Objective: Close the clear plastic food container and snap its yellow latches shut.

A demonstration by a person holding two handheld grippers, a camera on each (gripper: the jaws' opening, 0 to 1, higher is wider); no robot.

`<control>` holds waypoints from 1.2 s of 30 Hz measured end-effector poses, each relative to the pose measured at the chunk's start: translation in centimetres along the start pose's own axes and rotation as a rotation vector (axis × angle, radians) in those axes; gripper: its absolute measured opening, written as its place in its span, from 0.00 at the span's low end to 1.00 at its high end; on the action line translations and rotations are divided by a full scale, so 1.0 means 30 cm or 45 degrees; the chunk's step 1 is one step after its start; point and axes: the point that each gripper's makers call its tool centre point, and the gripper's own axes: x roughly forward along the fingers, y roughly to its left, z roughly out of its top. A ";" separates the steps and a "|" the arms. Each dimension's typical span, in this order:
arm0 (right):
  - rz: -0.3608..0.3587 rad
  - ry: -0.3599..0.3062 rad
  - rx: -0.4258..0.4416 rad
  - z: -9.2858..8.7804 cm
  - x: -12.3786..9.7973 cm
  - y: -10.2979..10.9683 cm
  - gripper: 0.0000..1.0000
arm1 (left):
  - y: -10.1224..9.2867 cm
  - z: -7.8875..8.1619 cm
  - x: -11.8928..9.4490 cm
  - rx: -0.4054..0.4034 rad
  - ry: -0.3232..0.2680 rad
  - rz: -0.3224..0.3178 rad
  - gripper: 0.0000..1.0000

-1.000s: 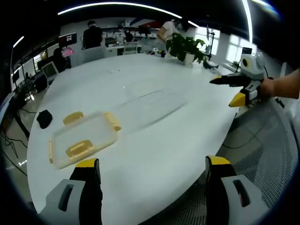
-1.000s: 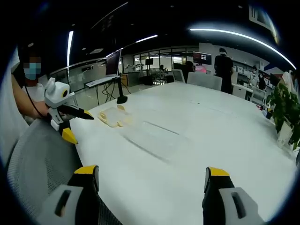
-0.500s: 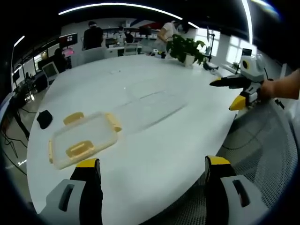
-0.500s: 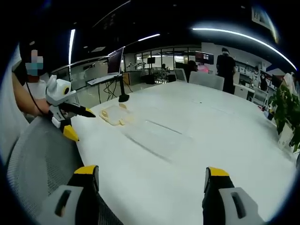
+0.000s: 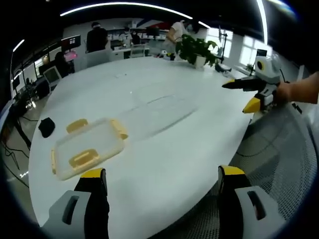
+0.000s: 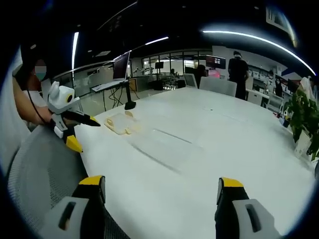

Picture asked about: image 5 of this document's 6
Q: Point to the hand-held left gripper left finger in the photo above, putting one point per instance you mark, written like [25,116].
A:
[74,206]

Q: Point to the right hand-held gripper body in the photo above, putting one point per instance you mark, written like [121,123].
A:
[268,72]

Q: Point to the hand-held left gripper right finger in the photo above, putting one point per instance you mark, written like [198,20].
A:
[251,206]

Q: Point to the clear container lid yellow latches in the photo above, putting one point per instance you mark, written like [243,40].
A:
[87,147]

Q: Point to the clear plastic food container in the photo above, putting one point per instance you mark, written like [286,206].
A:
[164,112]

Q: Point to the person's right hand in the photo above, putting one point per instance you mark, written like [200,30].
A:
[284,92]

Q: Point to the dark object on table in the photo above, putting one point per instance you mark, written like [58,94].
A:
[223,68]

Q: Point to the grey mesh office chair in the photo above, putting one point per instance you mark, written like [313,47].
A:
[281,154]

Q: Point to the green potted plant white pot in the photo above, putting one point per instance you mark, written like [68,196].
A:
[197,49]

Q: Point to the small black cloth object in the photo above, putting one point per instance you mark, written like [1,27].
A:
[47,128]

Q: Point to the white office chair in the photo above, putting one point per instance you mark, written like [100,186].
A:
[51,76]

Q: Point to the pink object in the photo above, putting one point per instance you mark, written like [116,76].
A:
[70,55]

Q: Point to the black computer monitor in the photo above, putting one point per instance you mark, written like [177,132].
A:
[71,42]

